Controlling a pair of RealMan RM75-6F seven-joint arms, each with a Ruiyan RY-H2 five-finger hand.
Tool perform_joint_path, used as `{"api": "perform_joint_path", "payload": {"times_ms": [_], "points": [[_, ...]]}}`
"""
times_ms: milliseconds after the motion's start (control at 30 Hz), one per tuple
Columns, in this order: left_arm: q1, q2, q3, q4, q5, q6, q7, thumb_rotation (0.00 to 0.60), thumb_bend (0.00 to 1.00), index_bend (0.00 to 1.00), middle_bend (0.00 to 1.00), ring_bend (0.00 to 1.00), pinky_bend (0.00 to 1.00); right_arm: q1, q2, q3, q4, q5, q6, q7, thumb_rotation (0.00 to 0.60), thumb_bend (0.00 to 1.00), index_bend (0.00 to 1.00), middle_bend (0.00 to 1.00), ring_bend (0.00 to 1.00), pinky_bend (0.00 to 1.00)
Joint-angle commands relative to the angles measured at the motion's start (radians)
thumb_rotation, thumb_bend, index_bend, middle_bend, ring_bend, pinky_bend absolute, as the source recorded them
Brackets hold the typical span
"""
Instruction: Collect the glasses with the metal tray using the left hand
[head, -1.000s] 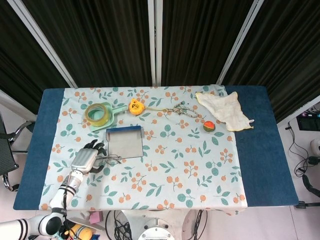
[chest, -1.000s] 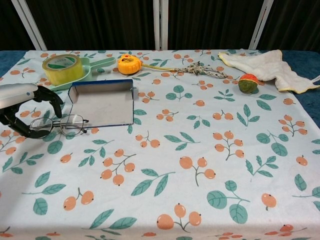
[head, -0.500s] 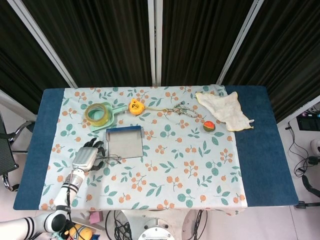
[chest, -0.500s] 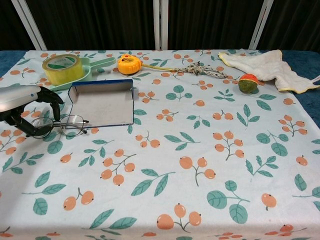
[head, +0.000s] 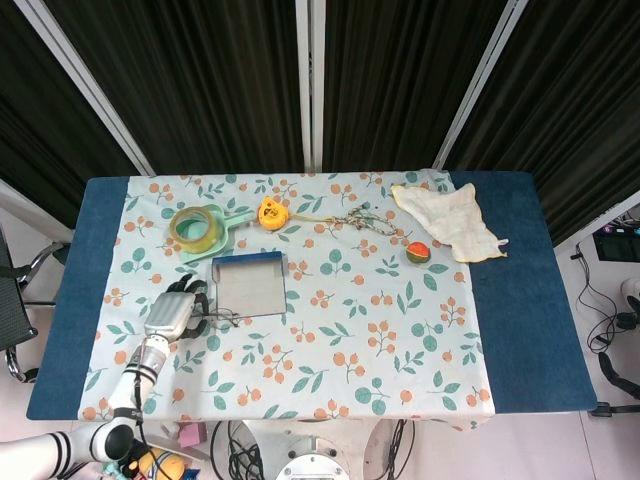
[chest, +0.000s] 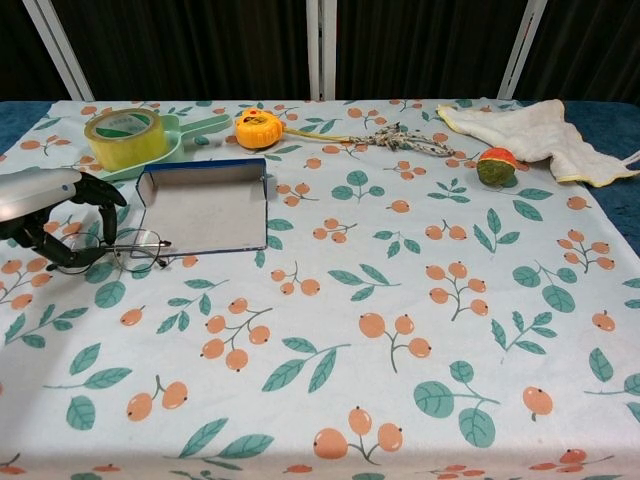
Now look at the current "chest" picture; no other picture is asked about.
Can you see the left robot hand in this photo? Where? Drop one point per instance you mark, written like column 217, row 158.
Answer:
column 45, row 192

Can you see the black rimmed eyeglasses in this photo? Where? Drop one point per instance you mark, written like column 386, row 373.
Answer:
column 136, row 250

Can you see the blue cardboard box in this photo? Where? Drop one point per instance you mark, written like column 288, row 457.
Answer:
column 205, row 215

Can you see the clear packing tape roll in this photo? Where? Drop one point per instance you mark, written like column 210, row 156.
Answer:
column 130, row 147

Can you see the black pleated curtain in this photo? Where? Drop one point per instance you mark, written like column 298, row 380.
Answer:
column 20, row 60
column 590, row 50
column 200, row 50
column 420, row 50

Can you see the mint green plastic scoop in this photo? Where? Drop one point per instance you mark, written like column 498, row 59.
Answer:
column 176, row 142

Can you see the yellow tape measure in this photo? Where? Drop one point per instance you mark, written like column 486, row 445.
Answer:
column 257, row 131

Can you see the floral fruit tablecloth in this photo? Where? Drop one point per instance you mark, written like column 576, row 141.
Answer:
column 320, row 350

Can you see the orange green ball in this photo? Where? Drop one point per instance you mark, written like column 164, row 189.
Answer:
column 496, row 167

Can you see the white towel yellow edge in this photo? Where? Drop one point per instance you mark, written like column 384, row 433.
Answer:
column 530, row 132

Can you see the white frame post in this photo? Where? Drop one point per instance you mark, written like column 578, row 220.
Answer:
column 522, row 50
column 320, row 50
column 60, row 50

